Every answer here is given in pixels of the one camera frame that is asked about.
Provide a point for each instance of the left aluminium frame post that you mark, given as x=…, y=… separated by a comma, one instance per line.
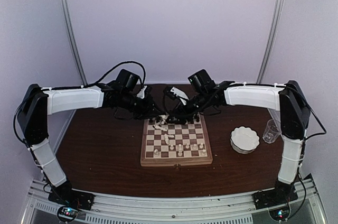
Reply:
x=72, y=41

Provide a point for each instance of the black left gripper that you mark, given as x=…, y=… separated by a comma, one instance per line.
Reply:
x=148, y=111

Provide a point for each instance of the white scalloped ceramic bowl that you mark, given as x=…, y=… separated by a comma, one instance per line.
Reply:
x=244, y=140

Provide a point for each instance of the clear drinking glass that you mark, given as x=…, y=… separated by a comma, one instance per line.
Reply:
x=272, y=131

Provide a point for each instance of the aluminium front rail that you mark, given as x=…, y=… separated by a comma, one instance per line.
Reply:
x=233, y=208

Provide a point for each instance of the black chess pieces rows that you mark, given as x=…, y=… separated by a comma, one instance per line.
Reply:
x=167, y=119

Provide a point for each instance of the pile of white chess pieces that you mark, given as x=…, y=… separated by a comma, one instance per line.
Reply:
x=161, y=124

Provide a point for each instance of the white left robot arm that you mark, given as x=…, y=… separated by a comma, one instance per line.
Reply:
x=39, y=104

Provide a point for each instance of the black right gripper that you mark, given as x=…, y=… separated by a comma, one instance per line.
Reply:
x=180, y=111

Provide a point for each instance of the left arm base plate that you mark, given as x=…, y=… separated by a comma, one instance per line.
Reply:
x=76, y=200

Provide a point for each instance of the right aluminium frame post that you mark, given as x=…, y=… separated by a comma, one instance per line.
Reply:
x=278, y=8

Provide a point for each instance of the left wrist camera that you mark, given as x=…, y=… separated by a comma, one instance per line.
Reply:
x=144, y=92

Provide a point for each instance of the right round controller board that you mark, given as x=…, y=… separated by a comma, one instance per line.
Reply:
x=280, y=214

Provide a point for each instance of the aluminium frame post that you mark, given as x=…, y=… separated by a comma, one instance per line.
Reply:
x=72, y=41
x=278, y=8

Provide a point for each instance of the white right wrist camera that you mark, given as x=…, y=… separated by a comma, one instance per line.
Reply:
x=175, y=93

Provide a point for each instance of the wooden chess board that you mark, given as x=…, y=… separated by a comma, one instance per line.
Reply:
x=196, y=133

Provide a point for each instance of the white knight chess piece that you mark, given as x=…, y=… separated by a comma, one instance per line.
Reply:
x=156, y=153

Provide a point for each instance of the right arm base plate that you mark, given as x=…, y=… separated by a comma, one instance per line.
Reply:
x=271, y=198

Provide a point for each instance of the left round controller board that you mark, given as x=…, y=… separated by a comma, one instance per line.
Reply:
x=67, y=214

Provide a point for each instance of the round controller board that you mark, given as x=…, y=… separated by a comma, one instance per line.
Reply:
x=67, y=214
x=280, y=214

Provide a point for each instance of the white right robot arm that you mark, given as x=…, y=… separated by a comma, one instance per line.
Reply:
x=287, y=99

